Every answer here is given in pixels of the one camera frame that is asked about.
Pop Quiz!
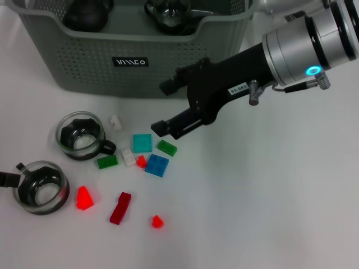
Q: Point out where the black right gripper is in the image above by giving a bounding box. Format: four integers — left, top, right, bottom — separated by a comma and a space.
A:
150, 44, 277, 141

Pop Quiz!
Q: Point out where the grey perforated storage basket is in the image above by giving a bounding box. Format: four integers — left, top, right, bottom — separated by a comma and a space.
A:
4, 0, 259, 99

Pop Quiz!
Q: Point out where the green translucent toy brick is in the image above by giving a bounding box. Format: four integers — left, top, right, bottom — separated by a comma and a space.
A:
156, 139, 178, 156
96, 155, 119, 170

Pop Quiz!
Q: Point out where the cyan square toy plate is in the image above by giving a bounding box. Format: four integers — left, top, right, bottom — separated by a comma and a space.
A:
132, 133, 153, 154

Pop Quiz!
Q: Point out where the white toy brick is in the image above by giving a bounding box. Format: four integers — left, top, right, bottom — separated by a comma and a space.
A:
108, 114, 125, 132

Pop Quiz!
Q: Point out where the blue square toy plate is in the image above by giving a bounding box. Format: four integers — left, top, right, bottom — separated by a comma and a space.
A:
144, 153, 170, 178

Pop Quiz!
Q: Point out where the white flat toy plate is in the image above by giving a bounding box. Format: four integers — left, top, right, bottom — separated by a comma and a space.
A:
120, 147, 135, 168

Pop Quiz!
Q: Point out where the orange-red slope toy brick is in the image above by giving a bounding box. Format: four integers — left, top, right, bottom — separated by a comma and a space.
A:
75, 185, 95, 211

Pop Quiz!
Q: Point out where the dark red long toy brick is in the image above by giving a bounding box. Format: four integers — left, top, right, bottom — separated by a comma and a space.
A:
109, 192, 132, 225

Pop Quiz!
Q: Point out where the right gripper cable with plugs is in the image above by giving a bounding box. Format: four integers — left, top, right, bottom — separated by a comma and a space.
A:
248, 69, 331, 106

